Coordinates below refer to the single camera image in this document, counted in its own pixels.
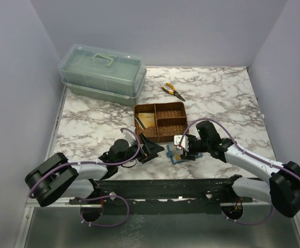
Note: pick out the gold credit card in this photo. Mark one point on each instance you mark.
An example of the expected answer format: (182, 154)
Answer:
(176, 158)
(146, 115)
(145, 123)

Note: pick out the blue leather card holder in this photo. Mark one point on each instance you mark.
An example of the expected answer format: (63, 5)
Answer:
(171, 149)

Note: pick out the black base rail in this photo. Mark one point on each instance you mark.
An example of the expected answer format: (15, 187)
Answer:
(174, 196)

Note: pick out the yellow handled pliers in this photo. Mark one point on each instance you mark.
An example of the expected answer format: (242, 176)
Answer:
(172, 91)

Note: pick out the green plastic storage box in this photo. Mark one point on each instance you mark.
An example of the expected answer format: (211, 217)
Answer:
(103, 74)

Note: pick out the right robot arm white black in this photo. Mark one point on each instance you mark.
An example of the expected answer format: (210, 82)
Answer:
(277, 183)

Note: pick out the brown woven divided basket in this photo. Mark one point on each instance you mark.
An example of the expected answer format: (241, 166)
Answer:
(170, 120)

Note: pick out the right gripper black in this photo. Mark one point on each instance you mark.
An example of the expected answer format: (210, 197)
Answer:
(189, 149)

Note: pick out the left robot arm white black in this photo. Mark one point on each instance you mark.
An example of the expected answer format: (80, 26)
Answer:
(57, 177)

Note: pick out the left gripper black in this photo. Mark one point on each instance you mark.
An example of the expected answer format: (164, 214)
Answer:
(145, 148)

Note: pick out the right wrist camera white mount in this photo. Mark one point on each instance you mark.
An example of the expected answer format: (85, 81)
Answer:
(181, 142)

